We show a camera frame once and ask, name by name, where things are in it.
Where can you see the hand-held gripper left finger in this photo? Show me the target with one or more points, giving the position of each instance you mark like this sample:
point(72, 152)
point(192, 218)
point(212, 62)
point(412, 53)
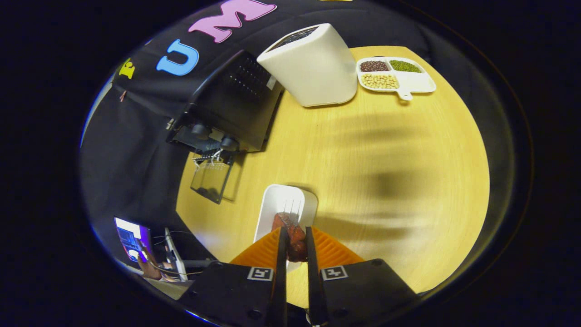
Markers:
point(282, 281)

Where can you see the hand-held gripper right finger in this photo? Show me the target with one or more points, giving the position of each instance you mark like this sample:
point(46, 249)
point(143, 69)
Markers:
point(312, 281)

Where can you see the red-brown meat slice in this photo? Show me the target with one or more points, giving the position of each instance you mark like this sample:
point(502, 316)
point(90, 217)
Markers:
point(296, 240)

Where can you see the black toaster oven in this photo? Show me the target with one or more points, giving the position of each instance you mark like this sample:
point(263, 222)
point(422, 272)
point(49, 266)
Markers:
point(236, 100)

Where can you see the white bread toaster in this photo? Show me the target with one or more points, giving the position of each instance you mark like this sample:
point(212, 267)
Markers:
point(313, 72)

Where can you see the white ribbed plate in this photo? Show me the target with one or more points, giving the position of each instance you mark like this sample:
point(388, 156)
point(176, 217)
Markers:
point(283, 200)

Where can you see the white stand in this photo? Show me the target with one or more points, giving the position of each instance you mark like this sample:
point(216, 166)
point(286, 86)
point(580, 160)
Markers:
point(174, 259)

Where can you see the computer monitor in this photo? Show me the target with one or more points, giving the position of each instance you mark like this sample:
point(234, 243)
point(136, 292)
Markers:
point(129, 236)

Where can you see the divided white plate with beans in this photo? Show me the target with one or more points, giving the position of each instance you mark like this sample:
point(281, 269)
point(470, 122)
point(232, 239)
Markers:
point(417, 81)

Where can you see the red cloth clip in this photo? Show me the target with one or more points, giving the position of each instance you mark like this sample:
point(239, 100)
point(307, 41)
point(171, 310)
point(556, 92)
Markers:
point(123, 96)

